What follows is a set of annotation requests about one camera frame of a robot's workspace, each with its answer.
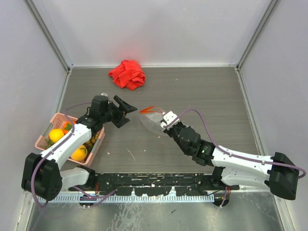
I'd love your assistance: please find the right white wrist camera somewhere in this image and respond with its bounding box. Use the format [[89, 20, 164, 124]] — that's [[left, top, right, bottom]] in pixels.
[[160, 111, 180, 130]]

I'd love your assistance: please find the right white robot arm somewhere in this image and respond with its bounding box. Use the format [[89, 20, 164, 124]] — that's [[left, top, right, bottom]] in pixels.
[[160, 120, 299, 200]]

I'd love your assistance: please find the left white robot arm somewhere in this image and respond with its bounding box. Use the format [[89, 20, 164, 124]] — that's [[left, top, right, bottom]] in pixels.
[[21, 95, 137, 202]]

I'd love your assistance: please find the crumpled red cloth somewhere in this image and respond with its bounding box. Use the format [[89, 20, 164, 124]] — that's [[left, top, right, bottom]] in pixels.
[[108, 60, 146, 90]]

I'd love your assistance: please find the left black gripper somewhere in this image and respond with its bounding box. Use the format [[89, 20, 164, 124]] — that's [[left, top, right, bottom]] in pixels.
[[101, 96, 136, 128]]

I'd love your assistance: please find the grey slotted cable duct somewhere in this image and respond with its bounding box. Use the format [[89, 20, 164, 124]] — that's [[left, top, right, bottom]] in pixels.
[[51, 192, 215, 203]]

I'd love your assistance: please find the bunch of brown longans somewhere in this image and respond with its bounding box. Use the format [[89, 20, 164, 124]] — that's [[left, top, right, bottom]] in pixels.
[[84, 132, 100, 150]]

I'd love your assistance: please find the orange persimmon with leaf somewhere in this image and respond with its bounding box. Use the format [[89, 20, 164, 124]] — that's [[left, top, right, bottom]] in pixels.
[[62, 121, 72, 135]]

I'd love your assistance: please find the clear zip top bag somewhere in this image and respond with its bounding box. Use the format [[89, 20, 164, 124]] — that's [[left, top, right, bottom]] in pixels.
[[139, 106, 166, 136]]

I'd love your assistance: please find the pink perforated plastic basket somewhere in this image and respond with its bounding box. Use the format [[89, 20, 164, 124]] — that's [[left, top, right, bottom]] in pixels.
[[35, 113, 105, 167]]

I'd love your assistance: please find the orange fruit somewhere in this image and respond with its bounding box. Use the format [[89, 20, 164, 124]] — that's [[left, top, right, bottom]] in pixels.
[[70, 145, 88, 162]]

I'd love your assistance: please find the yellow pear fruit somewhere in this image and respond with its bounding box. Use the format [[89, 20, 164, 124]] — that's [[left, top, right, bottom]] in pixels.
[[49, 128, 64, 143]]

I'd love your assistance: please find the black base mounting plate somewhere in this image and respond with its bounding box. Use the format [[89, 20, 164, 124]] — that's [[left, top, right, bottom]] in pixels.
[[78, 173, 224, 196]]

